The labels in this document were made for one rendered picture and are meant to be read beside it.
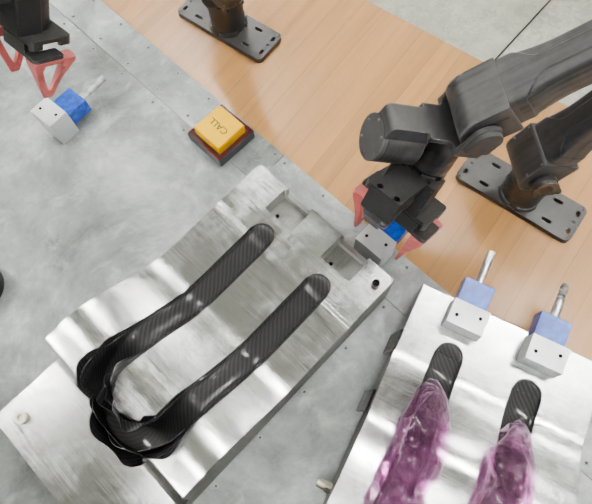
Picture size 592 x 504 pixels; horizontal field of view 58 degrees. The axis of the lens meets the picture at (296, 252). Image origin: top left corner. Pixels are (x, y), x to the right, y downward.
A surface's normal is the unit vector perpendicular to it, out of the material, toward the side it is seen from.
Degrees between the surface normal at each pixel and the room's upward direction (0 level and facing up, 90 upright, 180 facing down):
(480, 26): 0
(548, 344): 0
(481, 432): 29
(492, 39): 0
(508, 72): 35
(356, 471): 15
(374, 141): 66
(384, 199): 61
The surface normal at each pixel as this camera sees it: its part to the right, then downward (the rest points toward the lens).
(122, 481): -0.03, -0.35
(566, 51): -0.59, -0.20
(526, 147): -0.91, -0.01
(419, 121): 0.38, -0.37
